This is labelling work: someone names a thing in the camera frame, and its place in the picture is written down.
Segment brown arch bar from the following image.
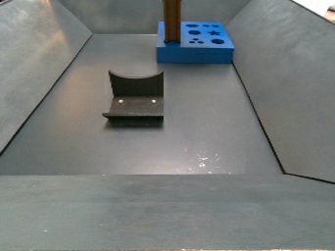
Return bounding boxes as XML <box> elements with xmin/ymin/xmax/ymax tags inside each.
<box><xmin>163</xmin><ymin>0</ymin><xmax>181</xmax><ymax>43</ymax></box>

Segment black curved fixture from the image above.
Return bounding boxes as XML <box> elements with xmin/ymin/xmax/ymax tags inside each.
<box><xmin>102</xmin><ymin>72</ymin><xmax>165</xmax><ymax>126</ymax></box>

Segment blue foam shape board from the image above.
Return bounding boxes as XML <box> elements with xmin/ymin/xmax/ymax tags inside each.
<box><xmin>157</xmin><ymin>22</ymin><xmax>236</xmax><ymax>64</ymax></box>

